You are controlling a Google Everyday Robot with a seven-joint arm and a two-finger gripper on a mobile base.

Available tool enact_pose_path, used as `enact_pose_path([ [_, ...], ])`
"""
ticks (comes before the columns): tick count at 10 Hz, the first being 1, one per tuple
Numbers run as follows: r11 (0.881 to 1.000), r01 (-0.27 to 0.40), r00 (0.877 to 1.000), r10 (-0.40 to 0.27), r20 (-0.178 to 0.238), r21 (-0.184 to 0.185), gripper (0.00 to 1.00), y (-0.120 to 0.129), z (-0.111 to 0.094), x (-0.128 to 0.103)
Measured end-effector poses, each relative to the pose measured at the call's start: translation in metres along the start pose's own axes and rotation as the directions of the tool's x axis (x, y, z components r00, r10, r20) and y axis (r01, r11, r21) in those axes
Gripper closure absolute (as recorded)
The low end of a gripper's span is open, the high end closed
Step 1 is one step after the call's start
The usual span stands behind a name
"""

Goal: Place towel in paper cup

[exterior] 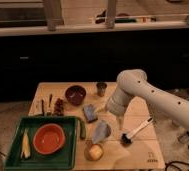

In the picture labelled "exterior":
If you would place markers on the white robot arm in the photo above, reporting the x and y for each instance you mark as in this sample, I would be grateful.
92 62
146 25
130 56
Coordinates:
131 83

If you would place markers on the orange bowl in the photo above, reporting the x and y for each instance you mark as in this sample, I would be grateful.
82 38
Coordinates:
49 138

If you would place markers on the yellow corn cob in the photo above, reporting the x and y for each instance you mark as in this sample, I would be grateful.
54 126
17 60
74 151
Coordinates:
25 150

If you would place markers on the grey blue towel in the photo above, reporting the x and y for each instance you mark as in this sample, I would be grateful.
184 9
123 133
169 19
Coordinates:
101 132

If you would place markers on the paper cup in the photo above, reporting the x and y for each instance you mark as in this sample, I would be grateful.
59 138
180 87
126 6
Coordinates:
94 152

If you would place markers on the wooden railing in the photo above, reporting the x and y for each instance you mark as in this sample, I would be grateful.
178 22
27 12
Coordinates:
40 17

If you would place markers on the blue sponge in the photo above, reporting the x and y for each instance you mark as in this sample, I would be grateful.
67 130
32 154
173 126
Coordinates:
89 113

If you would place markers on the dark knife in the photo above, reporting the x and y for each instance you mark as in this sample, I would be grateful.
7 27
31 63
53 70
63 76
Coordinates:
42 107

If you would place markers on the small metal cup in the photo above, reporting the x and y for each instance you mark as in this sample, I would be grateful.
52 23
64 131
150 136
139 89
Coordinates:
101 88

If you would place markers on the dark red bowl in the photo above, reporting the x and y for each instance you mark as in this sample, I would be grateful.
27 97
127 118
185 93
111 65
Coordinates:
75 95

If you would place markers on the dark fork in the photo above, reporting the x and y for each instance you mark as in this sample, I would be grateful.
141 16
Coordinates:
49 111

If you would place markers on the green plastic tray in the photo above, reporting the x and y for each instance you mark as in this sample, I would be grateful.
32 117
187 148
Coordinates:
61 160

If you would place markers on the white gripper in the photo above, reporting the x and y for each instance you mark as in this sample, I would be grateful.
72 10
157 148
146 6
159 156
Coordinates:
117 104

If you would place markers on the green cucumber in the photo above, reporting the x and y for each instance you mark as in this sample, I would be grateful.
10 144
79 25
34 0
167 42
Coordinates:
82 129

